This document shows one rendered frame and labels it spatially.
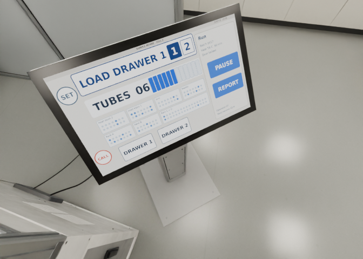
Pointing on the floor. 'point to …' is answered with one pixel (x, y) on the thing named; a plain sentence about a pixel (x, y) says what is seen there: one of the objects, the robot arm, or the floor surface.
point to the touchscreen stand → (178, 183)
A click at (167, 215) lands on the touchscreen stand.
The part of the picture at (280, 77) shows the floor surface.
